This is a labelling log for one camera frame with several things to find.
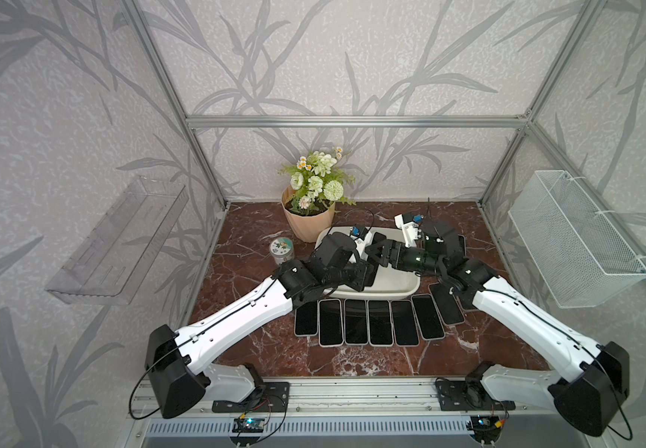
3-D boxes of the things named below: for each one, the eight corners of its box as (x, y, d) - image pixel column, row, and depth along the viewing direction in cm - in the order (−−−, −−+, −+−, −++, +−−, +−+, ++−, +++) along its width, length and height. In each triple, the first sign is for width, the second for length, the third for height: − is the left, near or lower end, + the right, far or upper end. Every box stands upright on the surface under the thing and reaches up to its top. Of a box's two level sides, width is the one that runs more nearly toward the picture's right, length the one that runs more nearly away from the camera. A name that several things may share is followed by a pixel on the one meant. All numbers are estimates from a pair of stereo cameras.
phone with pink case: (316, 346, 85) (315, 344, 83) (318, 301, 94) (318, 299, 92) (343, 346, 85) (344, 344, 83) (343, 301, 94) (343, 299, 92)
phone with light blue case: (344, 344, 85) (344, 342, 83) (343, 302, 94) (343, 299, 92) (369, 344, 85) (369, 342, 83) (366, 302, 94) (366, 299, 92)
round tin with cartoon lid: (273, 268, 102) (268, 253, 95) (276, 252, 107) (271, 237, 100) (294, 268, 102) (290, 253, 95) (296, 252, 107) (292, 237, 100)
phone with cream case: (369, 346, 84) (369, 344, 82) (366, 303, 93) (367, 300, 91) (393, 346, 84) (395, 344, 82) (388, 303, 93) (389, 300, 91)
